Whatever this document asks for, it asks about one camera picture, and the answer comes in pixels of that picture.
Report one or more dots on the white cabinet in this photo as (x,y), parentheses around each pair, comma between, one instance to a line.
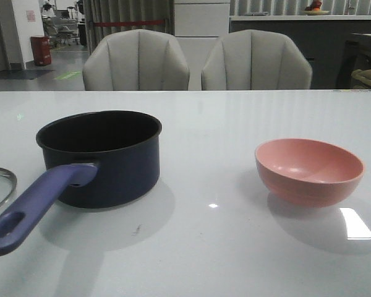
(197,25)

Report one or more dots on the dark sideboard counter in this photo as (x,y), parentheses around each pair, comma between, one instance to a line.
(320,38)

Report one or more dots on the left grey upholstered chair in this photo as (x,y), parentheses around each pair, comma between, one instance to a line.
(137,60)

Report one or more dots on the coloured sticker strip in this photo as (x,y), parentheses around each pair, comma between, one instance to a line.
(353,90)

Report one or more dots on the right grey upholstered chair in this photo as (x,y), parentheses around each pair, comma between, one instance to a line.
(255,60)

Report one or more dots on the red barrier bar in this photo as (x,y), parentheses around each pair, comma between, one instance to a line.
(130,23)

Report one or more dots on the beige cushion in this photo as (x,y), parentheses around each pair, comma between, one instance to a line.
(362,79)

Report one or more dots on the red bin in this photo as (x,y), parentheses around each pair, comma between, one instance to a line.
(41,50)

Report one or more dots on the fruit plate on counter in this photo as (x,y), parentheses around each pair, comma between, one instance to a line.
(314,8)

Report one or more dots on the grey upholstered chair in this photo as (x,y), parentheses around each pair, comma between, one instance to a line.
(137,60)
(255,60)

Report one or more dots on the pink plastic bowl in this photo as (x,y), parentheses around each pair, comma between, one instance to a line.
(308,172)

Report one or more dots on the dark blue saucepan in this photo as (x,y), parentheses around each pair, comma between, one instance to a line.
(93,160)

